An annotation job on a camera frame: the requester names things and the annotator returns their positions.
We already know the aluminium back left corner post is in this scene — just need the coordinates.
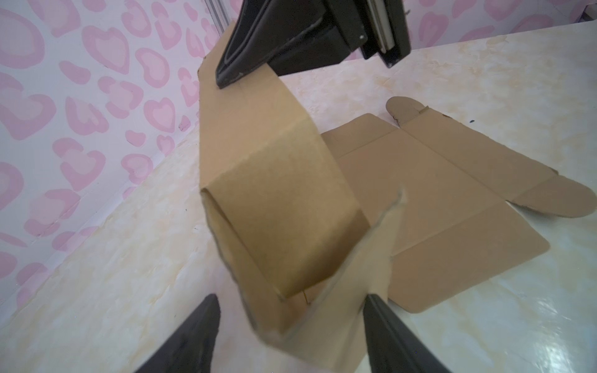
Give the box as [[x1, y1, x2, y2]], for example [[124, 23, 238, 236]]
[[205, 0, 231, 35]]

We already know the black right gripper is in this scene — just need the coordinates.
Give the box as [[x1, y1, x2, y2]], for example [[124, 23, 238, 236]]
[[215, 0, 411, 89]]

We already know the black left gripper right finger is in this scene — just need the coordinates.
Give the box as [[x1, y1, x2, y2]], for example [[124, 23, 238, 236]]
[[363, 294, 449, 373]]

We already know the brown cardboard paper box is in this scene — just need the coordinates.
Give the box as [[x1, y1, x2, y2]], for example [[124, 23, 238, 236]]
[[198, 34, 596, 372]]

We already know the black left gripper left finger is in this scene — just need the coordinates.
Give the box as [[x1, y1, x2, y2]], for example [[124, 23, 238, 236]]
[[136, 294, 221, 373]]

